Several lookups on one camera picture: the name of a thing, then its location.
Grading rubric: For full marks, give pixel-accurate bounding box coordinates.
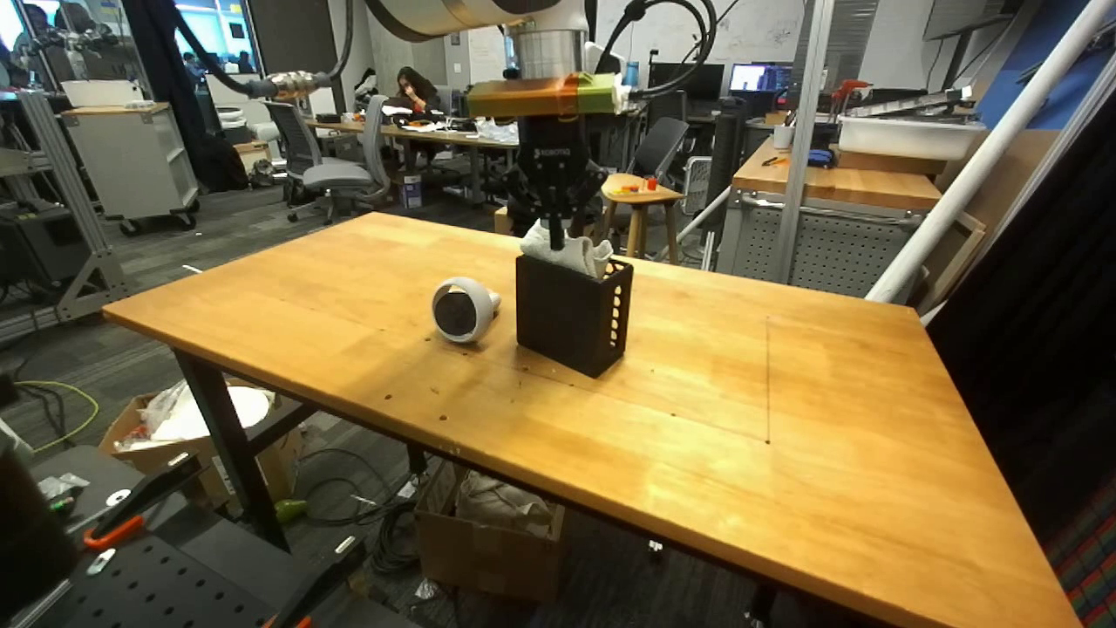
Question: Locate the round wooden stool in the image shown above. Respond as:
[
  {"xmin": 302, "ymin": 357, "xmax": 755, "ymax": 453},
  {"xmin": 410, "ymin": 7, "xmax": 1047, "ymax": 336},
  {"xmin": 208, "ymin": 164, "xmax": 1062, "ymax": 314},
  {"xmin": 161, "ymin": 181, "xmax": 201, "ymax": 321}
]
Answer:
[{"xmin": 598, "ymin": 171, "xmax": 681, "ymax": 258}]

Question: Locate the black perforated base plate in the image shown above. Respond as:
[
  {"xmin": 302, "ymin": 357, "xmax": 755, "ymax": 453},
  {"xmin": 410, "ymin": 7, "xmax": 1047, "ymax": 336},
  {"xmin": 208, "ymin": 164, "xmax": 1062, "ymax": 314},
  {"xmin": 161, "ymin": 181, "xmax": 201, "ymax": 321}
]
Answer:
[{"xmin": 5, "ymin": 534, "xmax": 366, "ymax": 628}]

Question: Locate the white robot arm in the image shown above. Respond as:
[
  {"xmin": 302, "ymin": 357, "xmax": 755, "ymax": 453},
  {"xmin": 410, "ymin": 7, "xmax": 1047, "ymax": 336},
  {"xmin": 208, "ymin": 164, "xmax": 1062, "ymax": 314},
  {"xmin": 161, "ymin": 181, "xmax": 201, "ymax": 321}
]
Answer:
[{"xmin": 362, "ymin": 0, "xmax": 587, "ymax": 249}]

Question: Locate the white towel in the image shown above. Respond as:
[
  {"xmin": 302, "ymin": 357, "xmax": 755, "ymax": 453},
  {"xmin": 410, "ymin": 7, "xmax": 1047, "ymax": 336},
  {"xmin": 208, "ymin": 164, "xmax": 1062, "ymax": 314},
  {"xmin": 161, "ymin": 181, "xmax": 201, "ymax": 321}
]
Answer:
[{"xmin": 519, "ymin": 221, "xmax": 613, "ymax": 280}]

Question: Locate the white diagonal pole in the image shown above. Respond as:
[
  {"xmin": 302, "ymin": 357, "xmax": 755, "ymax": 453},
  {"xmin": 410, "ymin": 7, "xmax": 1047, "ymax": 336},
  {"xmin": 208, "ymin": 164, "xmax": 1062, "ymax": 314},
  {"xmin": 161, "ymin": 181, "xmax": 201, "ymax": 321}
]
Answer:
[{"xmin": 868, "ymin": 0, "xmax": 1116, "ymax": 303}]

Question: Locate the brown cardboard box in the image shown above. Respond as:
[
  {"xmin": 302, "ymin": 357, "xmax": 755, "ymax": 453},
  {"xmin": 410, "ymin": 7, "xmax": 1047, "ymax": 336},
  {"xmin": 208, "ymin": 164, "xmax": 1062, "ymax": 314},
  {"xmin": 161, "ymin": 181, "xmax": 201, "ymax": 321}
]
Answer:
[{"xmin": 415, "ymin": 463, "xmax": 566, "ymax": 602}]

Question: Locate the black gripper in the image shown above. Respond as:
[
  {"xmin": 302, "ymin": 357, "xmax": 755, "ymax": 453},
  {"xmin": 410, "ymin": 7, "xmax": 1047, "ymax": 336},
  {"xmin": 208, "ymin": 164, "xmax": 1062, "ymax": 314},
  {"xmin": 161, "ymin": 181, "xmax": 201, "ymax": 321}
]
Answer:
[{"xmin": 511, "ymin": 118, "xmax": 590, "ymax": 251}]

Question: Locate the laptop screen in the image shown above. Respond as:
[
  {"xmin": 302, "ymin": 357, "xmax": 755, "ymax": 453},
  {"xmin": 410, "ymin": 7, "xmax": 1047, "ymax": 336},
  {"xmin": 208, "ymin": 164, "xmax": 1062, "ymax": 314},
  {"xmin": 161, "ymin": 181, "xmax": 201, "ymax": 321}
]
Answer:
[{"xmin": 730, "ymin": 64, "xmax": 791, "ymax": 97}]

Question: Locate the small black basket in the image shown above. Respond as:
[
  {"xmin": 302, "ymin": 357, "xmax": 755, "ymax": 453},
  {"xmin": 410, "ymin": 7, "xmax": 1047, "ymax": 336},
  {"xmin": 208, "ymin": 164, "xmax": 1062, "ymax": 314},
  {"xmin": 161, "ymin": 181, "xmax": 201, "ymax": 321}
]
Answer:
[{"xmin": 517, "ymin": 256, "xmax": 634, "ymax": 377}]

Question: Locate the grey office chair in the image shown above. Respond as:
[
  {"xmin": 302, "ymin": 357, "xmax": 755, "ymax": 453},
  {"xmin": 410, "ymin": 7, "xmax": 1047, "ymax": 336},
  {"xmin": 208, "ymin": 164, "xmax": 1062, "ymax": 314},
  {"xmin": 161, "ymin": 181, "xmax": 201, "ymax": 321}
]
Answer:
[{"xmin": 267, "ymin": 101, "xmax": 389, "ymax": 224}]

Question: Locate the white rolling cart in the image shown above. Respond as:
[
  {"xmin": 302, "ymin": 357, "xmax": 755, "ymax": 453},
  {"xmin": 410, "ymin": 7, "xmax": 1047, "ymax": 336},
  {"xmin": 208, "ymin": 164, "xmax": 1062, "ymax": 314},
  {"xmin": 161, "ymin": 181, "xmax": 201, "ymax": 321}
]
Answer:
[{"xmin": 60, "ymin": 80, "xmax": 201, "ymax": 232}]

